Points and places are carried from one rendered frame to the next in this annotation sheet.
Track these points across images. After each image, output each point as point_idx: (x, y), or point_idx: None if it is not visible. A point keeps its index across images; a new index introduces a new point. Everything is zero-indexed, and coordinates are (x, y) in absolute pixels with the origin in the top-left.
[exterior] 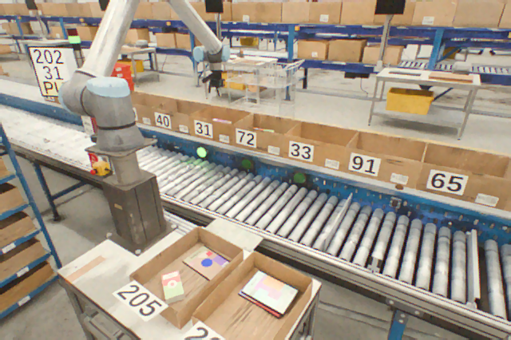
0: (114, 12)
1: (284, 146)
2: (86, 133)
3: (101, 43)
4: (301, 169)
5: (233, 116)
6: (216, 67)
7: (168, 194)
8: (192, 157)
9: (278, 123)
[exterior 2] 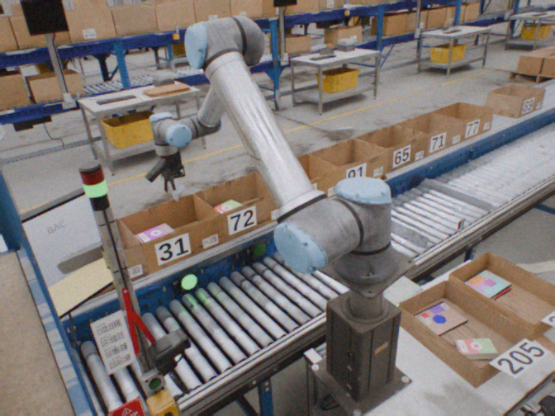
0: (263, 98)
1: None
2: (109, 374)
3: (290, 148)
4: None
5: (162, 215)
6: (177, 148)
7: (272, 341)
8: (174, 301)
9: (229, 189)
